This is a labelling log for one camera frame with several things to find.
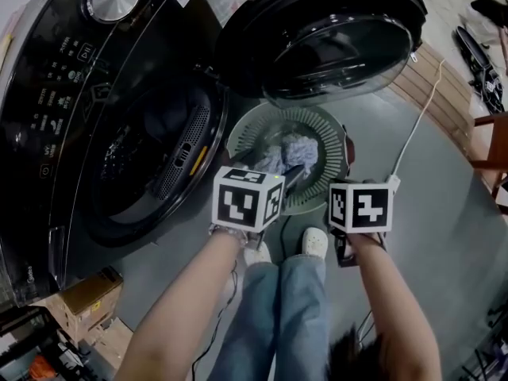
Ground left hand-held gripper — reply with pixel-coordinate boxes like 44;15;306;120
209;164;315;253

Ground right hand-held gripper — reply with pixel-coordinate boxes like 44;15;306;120
327;177;396;269

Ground blue white patterned clothes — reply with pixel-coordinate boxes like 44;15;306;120
252;130;321;181

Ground round slatted laundry basket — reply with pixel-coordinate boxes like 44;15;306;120
225;100;357;217

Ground black washing machine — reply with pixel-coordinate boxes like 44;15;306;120
0;0;429;310

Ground person's right forearm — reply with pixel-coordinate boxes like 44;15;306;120
348;232;442;381

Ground person's left forearm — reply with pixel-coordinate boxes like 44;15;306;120
114;232;241;381

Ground person's right white shoe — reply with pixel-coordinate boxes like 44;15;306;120
300;225;330;260

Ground person's white shoe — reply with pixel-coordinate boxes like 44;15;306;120
243;241;273;268
300;225;330;260

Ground person's left white shoe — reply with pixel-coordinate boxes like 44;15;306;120
243;241;273;268

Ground wooden slat platform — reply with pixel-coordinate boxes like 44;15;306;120
386;40;478;151

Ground person's blue jeans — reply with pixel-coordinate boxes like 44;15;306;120
207;254;333;381

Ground round black washer door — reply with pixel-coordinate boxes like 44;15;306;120
213;0;429;110

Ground brown wooden chair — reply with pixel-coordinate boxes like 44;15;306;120
471;111;508;217

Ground black suitcase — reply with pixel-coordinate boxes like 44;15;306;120
453;24;508;115

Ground cardboard box yellow label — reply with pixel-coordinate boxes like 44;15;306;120
42;265;125;348

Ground white cable with adapter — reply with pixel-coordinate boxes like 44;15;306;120
386;56;448;193

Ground thick black cable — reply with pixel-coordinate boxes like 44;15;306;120
279;214;294;260

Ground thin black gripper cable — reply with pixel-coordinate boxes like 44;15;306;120
191;259;240;381

